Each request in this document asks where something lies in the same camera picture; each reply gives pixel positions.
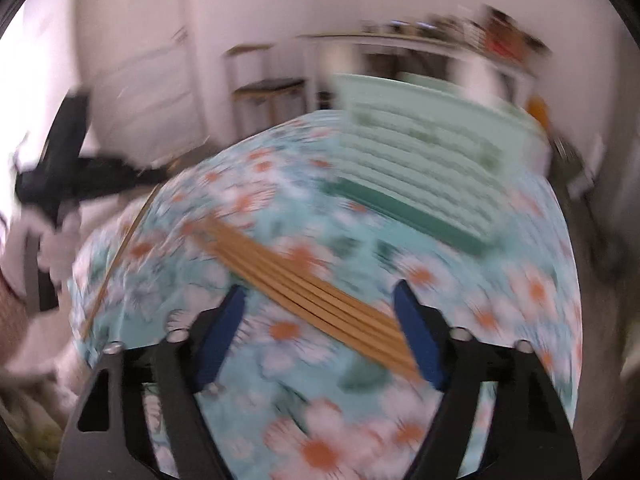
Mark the floral blue blanket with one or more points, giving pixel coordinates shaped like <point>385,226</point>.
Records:
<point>325,410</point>

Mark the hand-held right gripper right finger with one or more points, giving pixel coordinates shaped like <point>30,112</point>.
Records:
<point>420,335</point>

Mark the long white table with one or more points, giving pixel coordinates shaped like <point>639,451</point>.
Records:
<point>400,42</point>

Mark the green perforated utensil holder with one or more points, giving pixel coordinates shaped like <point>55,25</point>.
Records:
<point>425,160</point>

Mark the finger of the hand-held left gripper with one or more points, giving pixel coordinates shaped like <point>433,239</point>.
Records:
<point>125,175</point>

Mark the white door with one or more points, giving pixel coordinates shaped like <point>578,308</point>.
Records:
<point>145,90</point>

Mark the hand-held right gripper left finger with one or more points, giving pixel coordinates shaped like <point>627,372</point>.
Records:
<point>222,330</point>

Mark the single wooden chopstick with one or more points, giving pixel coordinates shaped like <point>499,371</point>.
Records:
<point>117,255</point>

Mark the person's left hand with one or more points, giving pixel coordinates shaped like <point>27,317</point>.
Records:
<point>57,245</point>

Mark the pile of wooden chopsticks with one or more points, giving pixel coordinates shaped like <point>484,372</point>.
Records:
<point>310,290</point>

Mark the wooden chair with dark seat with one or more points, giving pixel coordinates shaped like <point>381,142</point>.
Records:
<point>270,90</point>

